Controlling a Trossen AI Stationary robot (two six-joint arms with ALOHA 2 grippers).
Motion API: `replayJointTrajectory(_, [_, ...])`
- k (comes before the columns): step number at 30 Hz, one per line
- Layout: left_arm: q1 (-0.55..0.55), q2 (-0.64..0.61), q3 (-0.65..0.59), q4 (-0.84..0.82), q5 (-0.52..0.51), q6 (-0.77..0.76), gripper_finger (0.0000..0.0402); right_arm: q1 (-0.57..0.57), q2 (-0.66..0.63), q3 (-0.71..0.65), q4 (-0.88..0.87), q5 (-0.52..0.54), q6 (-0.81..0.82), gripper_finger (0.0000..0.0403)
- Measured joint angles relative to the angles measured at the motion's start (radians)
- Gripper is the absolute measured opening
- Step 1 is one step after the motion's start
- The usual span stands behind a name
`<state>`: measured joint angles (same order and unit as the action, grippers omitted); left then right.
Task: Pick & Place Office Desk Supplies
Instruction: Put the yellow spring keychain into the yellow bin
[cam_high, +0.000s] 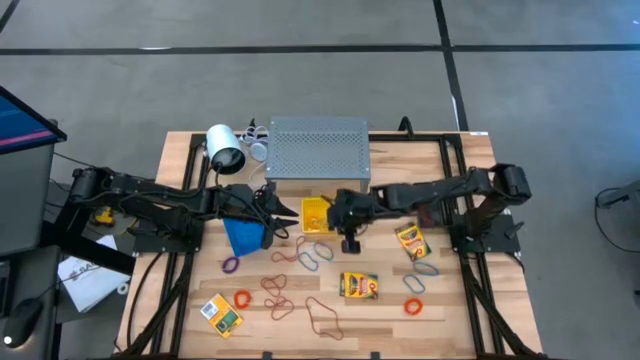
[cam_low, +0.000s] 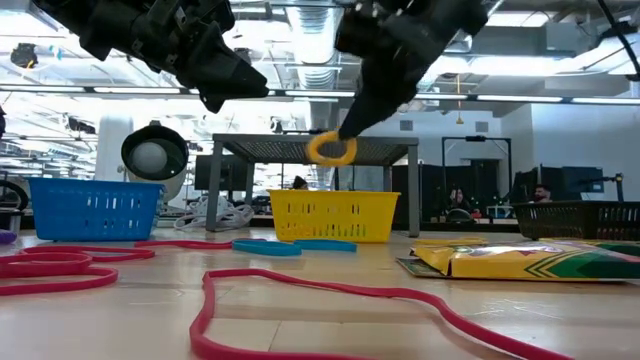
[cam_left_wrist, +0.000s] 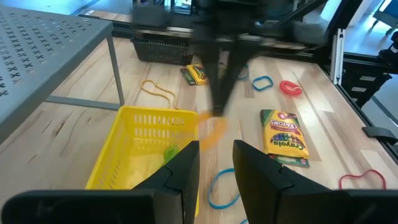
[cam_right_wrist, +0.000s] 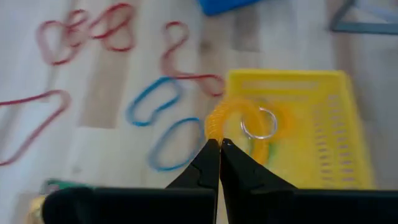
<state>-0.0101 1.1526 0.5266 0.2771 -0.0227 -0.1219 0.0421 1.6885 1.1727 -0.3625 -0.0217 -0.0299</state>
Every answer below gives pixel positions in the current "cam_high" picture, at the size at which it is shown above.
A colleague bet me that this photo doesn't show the white round puck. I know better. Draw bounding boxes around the white round puck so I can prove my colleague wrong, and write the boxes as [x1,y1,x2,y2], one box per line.
[249,141,270,163]

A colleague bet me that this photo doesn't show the black stand base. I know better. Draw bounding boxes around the black stand base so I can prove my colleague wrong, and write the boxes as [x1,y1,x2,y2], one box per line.
[39,219,137,276]

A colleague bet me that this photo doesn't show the grey perforated metal shelf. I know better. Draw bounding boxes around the grey perforated metal shelf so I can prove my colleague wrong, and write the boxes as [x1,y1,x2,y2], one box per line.
[264,115,372,197]

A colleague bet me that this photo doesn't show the dark grey side desk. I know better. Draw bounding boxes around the dark grey side desk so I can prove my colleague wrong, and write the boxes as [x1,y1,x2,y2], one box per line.
[0,244,64,360]

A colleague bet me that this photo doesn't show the white coiled cable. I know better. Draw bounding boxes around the white coiled cable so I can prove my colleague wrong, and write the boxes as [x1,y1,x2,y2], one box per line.
[239,124,271,146]

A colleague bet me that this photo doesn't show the yellow plug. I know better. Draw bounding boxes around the yellow plug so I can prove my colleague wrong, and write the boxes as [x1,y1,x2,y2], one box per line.
[93,206,117,227]

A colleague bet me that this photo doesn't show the blue plastic basket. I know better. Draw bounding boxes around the blue plastic basket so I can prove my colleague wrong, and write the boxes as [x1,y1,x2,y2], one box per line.
[222,218,266,258]

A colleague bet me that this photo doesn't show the yellow green card pack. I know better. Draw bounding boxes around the yellow green card pack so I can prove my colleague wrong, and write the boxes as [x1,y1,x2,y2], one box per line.
[199,293,245,340]

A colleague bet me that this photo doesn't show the grey monitor with blue screen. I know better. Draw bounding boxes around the grey monitor with blue screen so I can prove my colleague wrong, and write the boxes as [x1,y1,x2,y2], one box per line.
[0,85,68,257]

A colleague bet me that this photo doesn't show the yellow green crayon box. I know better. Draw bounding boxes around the yellow green crayon box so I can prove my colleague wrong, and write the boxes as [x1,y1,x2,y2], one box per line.
[394,221,432,262]
[339,271,380,300]

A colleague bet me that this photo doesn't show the black computer mouse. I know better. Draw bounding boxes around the black computer mouse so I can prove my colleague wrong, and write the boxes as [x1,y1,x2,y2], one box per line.
[2,298,44,350]

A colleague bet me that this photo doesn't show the yellow plastic basket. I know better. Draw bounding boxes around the yellow plastic basket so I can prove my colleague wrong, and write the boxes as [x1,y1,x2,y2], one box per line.
[301,196,335,236]

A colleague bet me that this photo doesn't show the white paper booklet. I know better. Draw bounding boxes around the white paper booklet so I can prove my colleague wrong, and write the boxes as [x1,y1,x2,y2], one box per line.
[57,234,132,314]

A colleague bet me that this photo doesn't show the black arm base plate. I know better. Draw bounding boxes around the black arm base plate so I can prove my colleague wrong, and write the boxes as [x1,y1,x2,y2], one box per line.
[132,214,205,255]
[449,214,522,255]

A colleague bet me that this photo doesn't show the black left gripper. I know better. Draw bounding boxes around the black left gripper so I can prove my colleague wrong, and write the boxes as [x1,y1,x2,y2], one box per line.
[219,183,300,236]

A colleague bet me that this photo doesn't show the long red rubber band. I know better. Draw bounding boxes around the long red rubber band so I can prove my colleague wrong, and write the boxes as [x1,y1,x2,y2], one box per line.
[304,296,345,342]

